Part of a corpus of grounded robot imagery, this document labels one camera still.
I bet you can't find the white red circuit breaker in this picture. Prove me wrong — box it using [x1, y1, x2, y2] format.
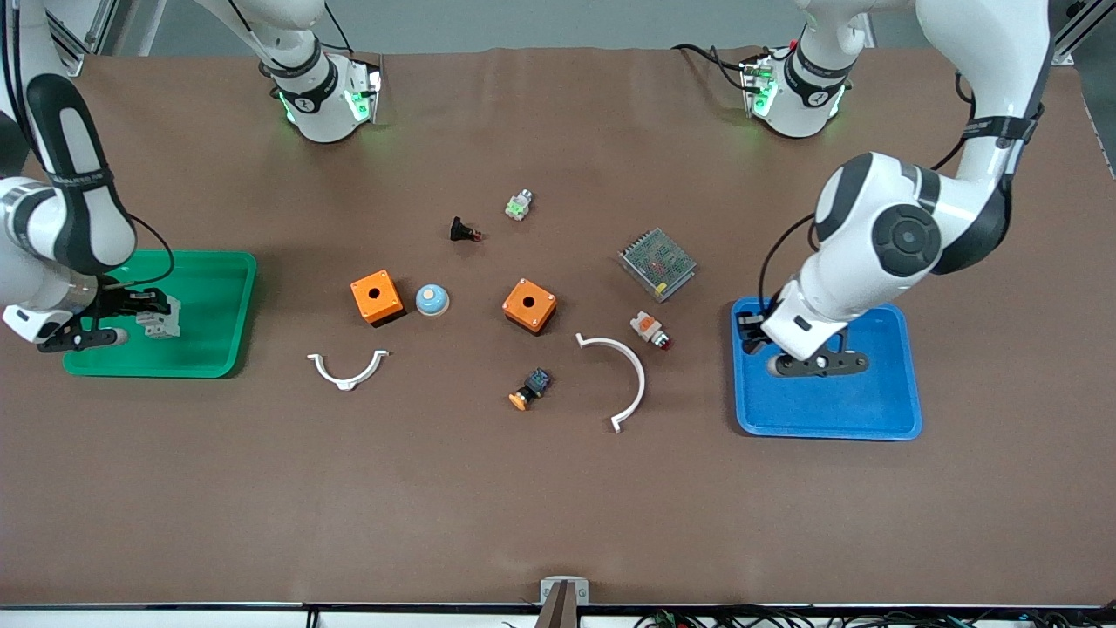
[135, 297, 182, 339]

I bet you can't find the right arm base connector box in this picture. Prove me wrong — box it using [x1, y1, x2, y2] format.
[347, 59, 384, 125]

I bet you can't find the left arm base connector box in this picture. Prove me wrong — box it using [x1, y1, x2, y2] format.
[741, 57, 779, 119]

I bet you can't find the green plastic tray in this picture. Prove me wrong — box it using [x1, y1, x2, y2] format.
[63, 250, 259, 379]

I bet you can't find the blue plastic tray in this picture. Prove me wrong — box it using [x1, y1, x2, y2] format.
[731, 297, 923, 441]

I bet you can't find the orange white indicator lamp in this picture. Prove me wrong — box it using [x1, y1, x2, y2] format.
[629, 311, 673, 352]

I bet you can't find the metal mesh power supply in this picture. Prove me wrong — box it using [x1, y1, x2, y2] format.
[617, 228, 698, 304]

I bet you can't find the large white arc clamp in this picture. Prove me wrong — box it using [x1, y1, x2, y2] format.
[575, 332, 648, 434]

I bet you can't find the orange button box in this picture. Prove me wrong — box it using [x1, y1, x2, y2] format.
[501, 277, 559, 336]
[350, 270, 406, 328]

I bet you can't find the small white arc clamp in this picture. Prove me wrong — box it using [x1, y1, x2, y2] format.
[307, 350, 391, 392]

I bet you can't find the brown table mat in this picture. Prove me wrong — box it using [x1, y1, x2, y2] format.
[0, 48, 1116, 608]

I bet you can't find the orange capped blue switch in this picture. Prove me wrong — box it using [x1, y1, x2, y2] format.
[508, 367, 552, 412]

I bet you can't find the aluminium frame profile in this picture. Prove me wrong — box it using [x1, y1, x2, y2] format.
[1051, 0, 1116, 65]
[44, 0, 119, 78]

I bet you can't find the black left base cable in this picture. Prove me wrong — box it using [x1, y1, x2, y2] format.
[671, 39, 799, 92]

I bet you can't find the black base cable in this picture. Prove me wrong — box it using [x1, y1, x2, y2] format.
[321, 0, 355, 55]
[671, 39, 799, 92]

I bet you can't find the black cable bundle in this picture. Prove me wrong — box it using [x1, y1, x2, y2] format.
[632, 604, 1116, 628]

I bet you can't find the grey metal mount bracket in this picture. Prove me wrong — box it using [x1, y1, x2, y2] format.
[534, 576, 591, 628]

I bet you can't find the black right base cable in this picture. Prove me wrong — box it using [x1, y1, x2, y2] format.
[321, 0, 355, 55]

